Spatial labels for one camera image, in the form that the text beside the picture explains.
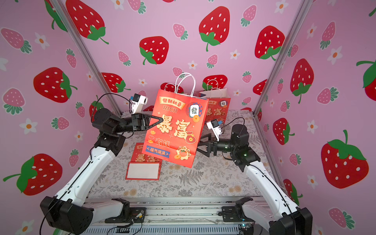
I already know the silver aluminium corner post right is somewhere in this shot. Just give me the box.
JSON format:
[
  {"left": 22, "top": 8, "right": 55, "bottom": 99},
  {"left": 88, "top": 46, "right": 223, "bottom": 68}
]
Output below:
[{"left": 254, "top": 0, "right": 313, "bottom": 115}]

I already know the silver aluminium corner post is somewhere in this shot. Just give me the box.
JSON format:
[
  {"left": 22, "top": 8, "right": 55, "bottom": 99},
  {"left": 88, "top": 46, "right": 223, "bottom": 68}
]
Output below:
[
  {"left": 254, "top": 0, "right": 313, "bottom": 115},
  {"left": 52, "top": 1, "right": 121, "bottom": 115}
]

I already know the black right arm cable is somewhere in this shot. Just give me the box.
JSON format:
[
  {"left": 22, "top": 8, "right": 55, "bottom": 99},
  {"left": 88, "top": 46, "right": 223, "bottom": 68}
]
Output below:
[{"left": 221, "top": 117, "right": 246, "bottom": 130}]

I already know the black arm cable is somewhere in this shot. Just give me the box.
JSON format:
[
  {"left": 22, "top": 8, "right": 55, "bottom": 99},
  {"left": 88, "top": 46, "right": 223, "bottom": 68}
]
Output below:
[
  {"left": 221, "top": 117, "right": 246, "bottom": 130},
  {"left": 91, "top": 92, "right": 133, "bottom": 118}
]

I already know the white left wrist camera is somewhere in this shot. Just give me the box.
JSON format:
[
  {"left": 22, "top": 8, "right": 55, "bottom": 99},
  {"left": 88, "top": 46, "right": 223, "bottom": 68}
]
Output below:
[{"left": 131, "top": 94, "right": 148, "bottom": 114}]

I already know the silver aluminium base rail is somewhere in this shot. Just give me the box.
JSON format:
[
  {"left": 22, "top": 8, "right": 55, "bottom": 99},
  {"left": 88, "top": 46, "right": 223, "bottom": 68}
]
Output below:
[{"left": 79, "top": 196, "right": 306, "bottom": 235}]

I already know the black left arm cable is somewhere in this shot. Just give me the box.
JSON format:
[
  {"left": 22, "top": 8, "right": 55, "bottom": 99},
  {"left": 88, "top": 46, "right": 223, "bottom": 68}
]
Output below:
[{"left": 91, "top": 92, "right": 133, "bottom": 118}]

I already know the red paper gift bag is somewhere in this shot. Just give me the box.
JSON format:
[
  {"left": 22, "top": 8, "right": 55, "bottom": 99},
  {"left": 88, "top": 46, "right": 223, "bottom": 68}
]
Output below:
[{"left": 125, "top": 143, "right": 162, "bottom": 181}]

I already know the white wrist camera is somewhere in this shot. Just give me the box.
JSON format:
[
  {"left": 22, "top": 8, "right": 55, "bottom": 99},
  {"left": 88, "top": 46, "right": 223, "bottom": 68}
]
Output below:
[
  {"left": 206, "top": 119, "right": 222, "bottom": 142},
  {"left": 131, "top": 94, "right": 148, "bottom": 114}
]

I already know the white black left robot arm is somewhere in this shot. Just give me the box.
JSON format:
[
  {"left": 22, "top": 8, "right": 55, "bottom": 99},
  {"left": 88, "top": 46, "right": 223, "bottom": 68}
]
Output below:
[{"left": 40, "top": 108, "right": 163, "bottom": 235}]

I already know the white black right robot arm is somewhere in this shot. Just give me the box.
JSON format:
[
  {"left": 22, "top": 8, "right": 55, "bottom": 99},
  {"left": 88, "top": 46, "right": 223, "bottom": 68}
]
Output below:
[{"left": 198, "top": 120, "right": 313, "bottom": 235}]

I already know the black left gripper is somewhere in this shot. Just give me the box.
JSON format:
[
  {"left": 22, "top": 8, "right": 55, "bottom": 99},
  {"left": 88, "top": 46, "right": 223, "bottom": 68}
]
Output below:
[{"left": 112, "top": 117, "right": 160, "bottom": 138}]

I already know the silver aluminium corner post left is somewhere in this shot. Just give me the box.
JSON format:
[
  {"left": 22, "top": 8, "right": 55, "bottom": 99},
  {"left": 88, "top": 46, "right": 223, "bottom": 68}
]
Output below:
[{"left": 52, "top": 1, "right": 121, "bottom": 115}]

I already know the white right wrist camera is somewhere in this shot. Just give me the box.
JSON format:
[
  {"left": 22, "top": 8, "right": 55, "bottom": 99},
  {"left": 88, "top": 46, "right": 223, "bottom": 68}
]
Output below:
[{"left": 206, "top": 119, "right": 222, "bottom": 142}]

